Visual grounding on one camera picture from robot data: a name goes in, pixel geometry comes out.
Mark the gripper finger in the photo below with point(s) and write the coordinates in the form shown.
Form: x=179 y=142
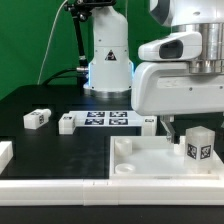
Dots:
x=166 y=121

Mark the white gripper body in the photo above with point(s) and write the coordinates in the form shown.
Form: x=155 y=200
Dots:
x=169 y=89

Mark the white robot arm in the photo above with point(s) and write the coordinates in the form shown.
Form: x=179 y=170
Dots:
x=111 y=71

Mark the white U-shaped obstacle fence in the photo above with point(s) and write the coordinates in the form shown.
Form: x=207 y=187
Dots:
x=106 y=191

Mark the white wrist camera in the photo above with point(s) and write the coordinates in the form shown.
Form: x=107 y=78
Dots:
x=179 y=46

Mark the white marker base plate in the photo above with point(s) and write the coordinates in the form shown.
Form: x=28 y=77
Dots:
x=107 y=118

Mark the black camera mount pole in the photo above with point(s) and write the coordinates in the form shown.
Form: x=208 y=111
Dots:
x=80 y=11

